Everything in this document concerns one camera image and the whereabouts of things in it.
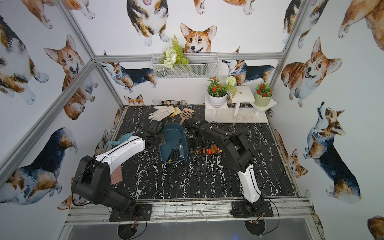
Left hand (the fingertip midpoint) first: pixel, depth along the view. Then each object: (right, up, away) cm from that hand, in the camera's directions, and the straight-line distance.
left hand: (162, 137), depth 91 cm
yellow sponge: (+5, +17, +27) cm, 32 cm away
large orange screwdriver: (+25, -9, +3) cm, 27 cm away
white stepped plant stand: (+48, +27, +6) cm, 56 cm away
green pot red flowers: (+62, +26, +2) cm, 68 cm away
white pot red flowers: (+33, +26, -3) cm, 42 cm away
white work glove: (-7, +15, +23) cm, 28 cm away
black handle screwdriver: (+7, -11, +1) cm, 14 cm away
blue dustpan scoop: (-29, -2, +12) cm, 31 cm away
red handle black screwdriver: (+29, -9, +3) cm, 31 cm away
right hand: (+20, -7, +2) cm, 21 cm away
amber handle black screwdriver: (+31, -8, +4) cm, 33 cm away
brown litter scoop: (+12, +15, +26) cm, 32 cm away
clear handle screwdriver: (+11, -8, +2) cm, 14 cm away
